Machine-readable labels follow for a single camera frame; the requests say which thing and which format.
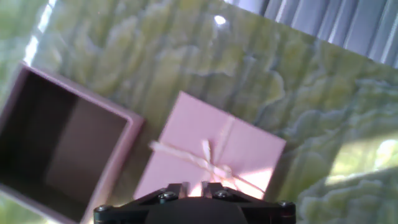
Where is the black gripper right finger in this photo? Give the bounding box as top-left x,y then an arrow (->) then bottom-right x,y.
201,182 -> 297,224

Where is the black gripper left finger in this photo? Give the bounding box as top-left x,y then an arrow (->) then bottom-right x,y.
93,182 -> 191,224

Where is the pink box lid with ribbon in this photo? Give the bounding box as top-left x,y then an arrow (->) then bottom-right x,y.
133,90 -> 287,200

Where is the pink box base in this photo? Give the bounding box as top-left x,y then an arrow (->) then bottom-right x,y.
0,62 -> 146,224

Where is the green marble pattern mat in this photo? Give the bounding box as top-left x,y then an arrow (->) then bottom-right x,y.
0,0 -> 398,224

